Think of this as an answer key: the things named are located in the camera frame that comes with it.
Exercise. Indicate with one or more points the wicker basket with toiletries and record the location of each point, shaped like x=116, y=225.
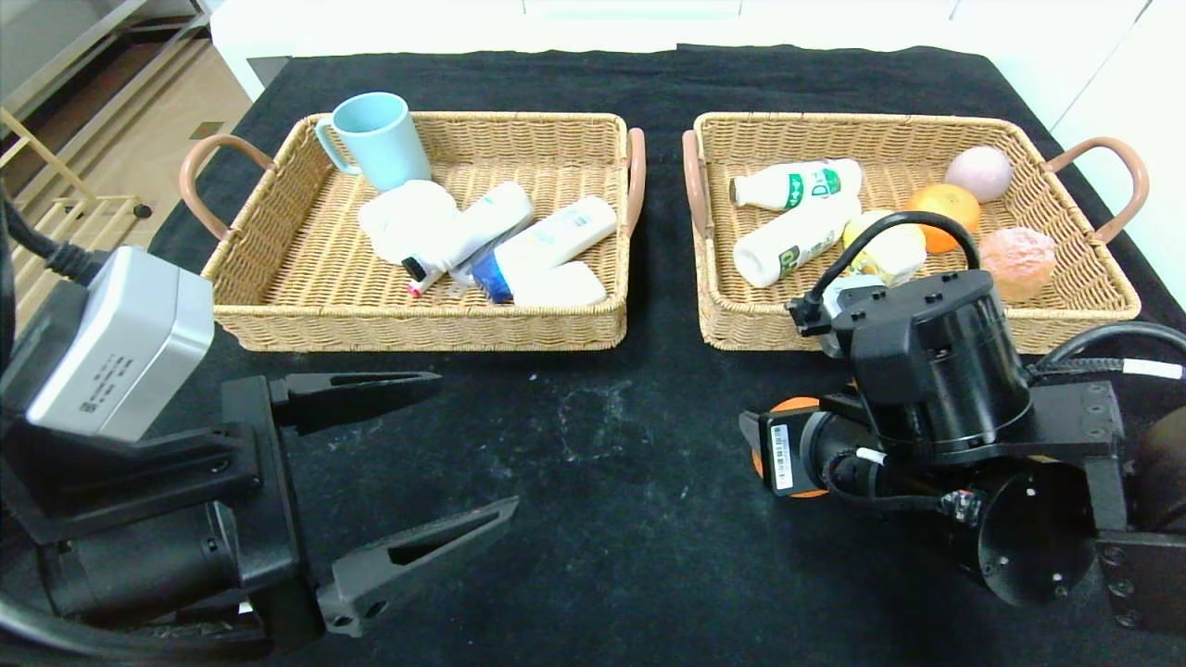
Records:
x=574, y=148

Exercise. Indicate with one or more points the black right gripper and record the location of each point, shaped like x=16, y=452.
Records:
x=781, y=451

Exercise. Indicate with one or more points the orange with stem mark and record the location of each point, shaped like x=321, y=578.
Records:
x=797, y=404

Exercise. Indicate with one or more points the wicker basket with food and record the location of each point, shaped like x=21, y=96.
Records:
x=741, y=315

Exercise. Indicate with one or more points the white tube with blue cap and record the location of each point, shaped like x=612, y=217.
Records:
x=556, y=241

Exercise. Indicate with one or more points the pale pink egg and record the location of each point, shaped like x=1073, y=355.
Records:
x=977, y=174

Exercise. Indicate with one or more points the light wooden rolling rack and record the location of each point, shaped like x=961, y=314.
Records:
x=48, y=154

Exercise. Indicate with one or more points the brown bread roll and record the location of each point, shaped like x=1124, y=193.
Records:
x=1019, y=264

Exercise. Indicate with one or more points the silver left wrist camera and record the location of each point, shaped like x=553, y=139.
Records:
x=120, y=343

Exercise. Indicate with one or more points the white milk bottle green label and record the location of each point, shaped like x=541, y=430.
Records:
x=806, y=236

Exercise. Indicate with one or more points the grey metal shelf frame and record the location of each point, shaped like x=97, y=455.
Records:
x=93, y=51

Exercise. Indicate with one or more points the white AD drink bottle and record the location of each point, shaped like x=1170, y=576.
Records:
x=769, y=190

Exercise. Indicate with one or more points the yellow lemon drink carton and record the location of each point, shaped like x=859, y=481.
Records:
x=899, y=255

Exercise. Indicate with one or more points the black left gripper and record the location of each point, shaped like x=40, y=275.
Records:
x=276, y=500

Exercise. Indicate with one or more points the white shoe brush bottle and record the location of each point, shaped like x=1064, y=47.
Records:
x=486, y=222

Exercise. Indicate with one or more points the clear toothbrush case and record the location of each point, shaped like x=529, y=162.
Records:
x=463, y=276

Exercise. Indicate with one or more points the white soap bar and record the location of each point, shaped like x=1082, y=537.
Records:
x=565, y=287

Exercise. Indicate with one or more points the light blue mug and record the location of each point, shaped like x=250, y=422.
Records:
x=382, y=136

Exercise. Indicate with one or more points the white low table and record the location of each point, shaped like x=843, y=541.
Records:
x=463, y=37

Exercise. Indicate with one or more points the yellow lemon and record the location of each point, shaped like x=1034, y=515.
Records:
x=860, y=227

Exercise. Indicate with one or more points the brass floor socket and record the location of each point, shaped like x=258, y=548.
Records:
x=208, y=131

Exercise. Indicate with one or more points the orange with smooth skin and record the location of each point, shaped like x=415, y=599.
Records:
x=940, y=199

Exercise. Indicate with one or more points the white round dish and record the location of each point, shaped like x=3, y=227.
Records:
x=403, y=218

